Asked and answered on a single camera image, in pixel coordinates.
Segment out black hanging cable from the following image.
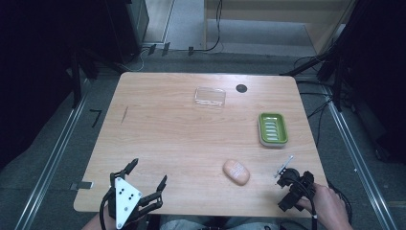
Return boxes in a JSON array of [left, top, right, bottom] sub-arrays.
[[191, 0, 223, 53]]

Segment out peach soap bar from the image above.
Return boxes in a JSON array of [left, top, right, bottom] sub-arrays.
[[222, 159, 251, 187]]

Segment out black stand legs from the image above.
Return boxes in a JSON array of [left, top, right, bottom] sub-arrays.
[[68, 47, 127, 109]]

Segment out black tripod stand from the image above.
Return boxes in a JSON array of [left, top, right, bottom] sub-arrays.
[[281, 34, 352, 113]]

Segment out grey tape tab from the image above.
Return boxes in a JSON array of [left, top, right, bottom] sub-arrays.
[[70, 180, 95, 192]]

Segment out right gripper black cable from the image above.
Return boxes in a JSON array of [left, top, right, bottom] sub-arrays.
[[295, 178, 318, 230]]

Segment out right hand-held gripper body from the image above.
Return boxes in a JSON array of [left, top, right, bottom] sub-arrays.
[[274, 155, 317, 213]]

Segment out metal floor rail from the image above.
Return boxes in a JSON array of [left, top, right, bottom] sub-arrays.
[[13, 80, 92, 230], [322, 85, 398, 230]]

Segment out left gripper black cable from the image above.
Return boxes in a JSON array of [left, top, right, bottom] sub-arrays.
[[99, 190, 113, 230]]

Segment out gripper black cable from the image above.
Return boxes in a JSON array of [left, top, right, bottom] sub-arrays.
[[295, 178, 318, 230], [99, 190, 113, 230]]

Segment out person's right hand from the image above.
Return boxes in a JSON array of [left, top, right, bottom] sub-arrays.
[[298, 182, 349, 226]]

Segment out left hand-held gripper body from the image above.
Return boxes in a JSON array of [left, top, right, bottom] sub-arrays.
[[106, 176, 151, 230]]

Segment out light wooden board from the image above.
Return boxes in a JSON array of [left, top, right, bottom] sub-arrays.
[[204, 0, 357, 56]]

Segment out dark cabinet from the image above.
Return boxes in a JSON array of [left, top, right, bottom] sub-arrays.
[[104, 0, 150, 64]]

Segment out clear plastic lid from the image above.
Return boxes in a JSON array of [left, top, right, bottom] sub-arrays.
[[193, 86, 227, 108]]

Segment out white floor cable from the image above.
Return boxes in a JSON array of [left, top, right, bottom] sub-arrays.
[[123, 47, 151, 73]]

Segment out black floor cables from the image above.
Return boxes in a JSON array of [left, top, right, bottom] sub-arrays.
[[293, 56, 336, 150]]

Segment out green soap dish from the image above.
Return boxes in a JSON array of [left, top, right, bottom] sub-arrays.
[[258, 112, 289, 149]]

